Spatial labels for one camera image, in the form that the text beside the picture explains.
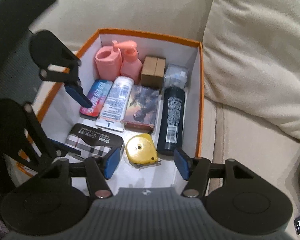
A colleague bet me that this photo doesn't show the blue tin case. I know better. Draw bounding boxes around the blue tin case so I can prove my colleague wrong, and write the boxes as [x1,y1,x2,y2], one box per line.
[79,79,113,119]

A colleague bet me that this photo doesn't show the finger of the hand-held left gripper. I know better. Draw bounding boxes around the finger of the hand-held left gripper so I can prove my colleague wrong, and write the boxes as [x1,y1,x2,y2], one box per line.
[20,102,83,178]
[39,45,93,108]

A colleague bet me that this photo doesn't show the dark blue bottle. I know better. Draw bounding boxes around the dark blue bottle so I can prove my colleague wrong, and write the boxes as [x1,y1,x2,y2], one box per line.
[156,86,186,157]

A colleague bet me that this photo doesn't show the yellow tape measure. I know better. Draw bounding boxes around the yellow tape measure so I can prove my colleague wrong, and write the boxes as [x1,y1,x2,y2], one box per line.
[125,134,158,165]

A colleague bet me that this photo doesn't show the beige pillow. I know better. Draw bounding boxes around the beige pillow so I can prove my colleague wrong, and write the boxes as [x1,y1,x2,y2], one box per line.
[201,0,300,144]

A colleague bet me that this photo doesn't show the orange cardboard box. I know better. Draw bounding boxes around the orange cardboard box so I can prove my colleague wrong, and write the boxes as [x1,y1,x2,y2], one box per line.
[5,28,205,188]

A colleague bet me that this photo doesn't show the beige sofa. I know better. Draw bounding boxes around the beige sofa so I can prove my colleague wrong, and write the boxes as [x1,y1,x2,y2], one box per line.
[0,0,300,240]

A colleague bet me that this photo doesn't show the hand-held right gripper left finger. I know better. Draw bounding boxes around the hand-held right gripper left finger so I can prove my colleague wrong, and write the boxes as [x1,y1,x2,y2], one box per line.
[32,147,122,198]

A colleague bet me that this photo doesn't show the plaid glasses case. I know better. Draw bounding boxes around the plaid glasses case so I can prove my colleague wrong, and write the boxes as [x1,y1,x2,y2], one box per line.
[65,123,125,162]

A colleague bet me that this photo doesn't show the pink cup holder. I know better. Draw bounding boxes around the pink cup holder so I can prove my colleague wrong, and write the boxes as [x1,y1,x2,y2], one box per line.
[95,45,122,80]

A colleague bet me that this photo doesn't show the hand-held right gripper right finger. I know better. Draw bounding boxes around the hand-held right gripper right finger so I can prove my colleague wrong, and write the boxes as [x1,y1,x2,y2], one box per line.
[174,148,263,198]

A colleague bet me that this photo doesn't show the clear plastic box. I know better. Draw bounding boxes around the clear plastic box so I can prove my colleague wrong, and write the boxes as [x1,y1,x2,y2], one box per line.
[164,64,189,89]

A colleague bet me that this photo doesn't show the pink pump bottle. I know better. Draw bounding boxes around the pink pump bottle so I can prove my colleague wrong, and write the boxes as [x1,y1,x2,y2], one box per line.
[112,40,143,82]

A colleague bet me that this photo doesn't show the white tube bottle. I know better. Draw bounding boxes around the white tube bottle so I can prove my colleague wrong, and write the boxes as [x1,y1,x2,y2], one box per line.
[95,76,135,132]

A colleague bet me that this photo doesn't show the small brown box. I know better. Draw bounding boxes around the small brown box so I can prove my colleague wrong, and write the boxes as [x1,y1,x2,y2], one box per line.
[141,56,166,88]

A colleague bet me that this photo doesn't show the illustrated brown card box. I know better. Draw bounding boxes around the illustrated brown card box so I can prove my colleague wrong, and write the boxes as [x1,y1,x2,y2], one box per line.
[121,85,160,133]

